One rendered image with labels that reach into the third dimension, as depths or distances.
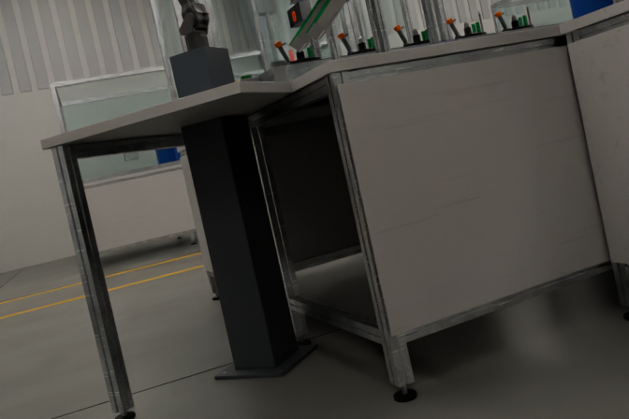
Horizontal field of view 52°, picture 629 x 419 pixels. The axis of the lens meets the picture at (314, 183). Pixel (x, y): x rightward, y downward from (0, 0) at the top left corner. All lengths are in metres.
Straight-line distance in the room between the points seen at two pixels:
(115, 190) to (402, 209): 5.80
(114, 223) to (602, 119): 5.94
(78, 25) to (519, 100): 9.21
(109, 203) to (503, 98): 5.82
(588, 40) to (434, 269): 0.75
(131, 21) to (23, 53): 1.63
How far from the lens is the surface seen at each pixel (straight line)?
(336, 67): 1.59
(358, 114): 1.59
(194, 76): 2.13
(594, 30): 1.93
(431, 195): 1.68
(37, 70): 10.47
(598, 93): 1.93
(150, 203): 7.25
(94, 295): 2.01
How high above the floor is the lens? 0.63
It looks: 2 degrees down
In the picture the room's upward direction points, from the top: 12 degrees counter-clockwise
